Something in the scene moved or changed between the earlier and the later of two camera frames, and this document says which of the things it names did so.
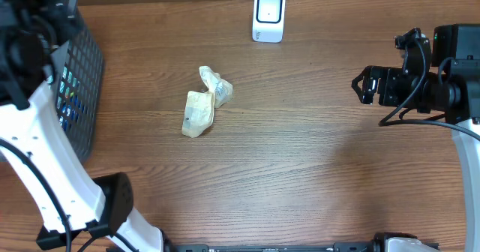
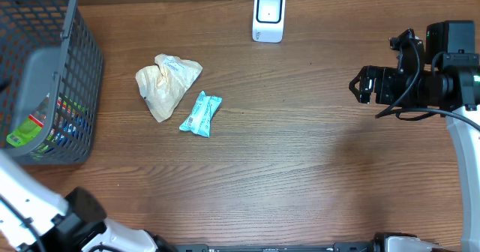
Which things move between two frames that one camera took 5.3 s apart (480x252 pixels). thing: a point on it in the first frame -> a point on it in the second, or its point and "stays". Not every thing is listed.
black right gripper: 388,75 stays
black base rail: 280,247 stays
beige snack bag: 200,108 -> 161,86
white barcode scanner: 268,14 stays
